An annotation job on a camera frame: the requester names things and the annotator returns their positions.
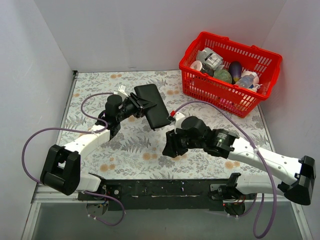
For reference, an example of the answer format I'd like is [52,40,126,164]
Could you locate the black zippered tool case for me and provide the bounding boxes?
[134,83,170,130]

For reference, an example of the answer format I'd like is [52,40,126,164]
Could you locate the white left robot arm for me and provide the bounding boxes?
[40,93,163,200]

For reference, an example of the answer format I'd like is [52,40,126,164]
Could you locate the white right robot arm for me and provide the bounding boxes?
[162,116,316,206]

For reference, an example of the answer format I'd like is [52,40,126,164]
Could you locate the floral patterned table mat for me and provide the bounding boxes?
[57,70,274,180]

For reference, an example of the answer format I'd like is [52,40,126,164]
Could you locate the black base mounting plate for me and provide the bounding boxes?
[77,178,251,212]

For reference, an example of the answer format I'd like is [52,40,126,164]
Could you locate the green textured ball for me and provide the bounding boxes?
[213,69,233,84]

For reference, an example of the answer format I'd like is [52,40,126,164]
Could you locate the white pink cup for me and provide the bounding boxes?
[190,60,203,72]

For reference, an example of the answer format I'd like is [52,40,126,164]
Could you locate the clear plastic bottle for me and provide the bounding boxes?
[235,74,255,89]

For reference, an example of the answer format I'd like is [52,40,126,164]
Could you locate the purple toy eggplant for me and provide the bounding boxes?
[228,61,243,84]

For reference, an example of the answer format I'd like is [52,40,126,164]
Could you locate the grey foil snack pouch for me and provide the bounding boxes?
[196,47,224,70]

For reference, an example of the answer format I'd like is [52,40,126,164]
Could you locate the white round toy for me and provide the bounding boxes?
[241,70,262,92]

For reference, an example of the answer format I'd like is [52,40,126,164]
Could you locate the red plastic shopping basket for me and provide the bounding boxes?
[179,31,283,118]

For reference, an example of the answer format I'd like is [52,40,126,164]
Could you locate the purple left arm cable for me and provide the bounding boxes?
[21,92,127,227]

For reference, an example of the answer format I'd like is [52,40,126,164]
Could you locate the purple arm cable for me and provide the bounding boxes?
[168,100,279,239]
[21,92,127,227]

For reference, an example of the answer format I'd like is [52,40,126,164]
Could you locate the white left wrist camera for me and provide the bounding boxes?
[116,85,128,99]

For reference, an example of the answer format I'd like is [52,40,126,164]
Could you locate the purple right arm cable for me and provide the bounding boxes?
[168,100,279,239]

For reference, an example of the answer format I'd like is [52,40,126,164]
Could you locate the aluminium frame rail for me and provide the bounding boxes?
[22,185,313,240]

